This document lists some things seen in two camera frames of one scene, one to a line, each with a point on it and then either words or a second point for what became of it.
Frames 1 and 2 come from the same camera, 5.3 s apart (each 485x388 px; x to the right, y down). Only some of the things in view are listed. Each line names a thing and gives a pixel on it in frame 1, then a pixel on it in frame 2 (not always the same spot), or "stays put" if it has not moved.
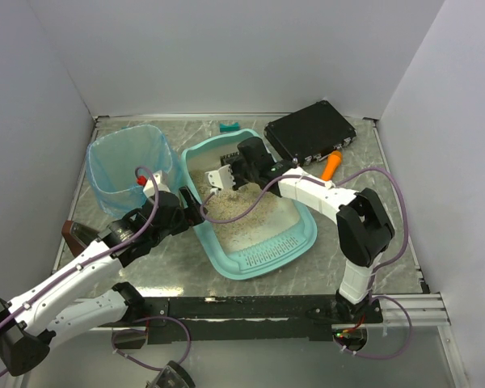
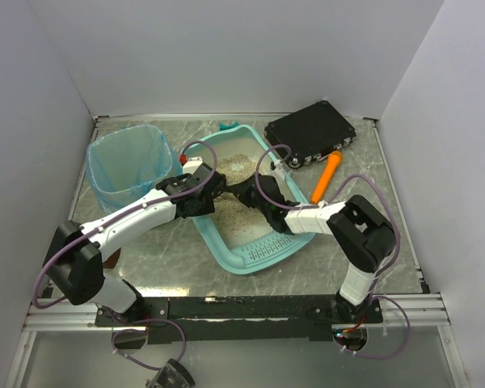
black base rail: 254,319 stays put
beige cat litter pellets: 268,218 stays put
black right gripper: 238,172 to 244,192
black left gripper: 185,204 to 217,183
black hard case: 309,134 stays put
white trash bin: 120,162 stays put
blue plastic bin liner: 114,158 stays put
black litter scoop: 226,158 to 241,189
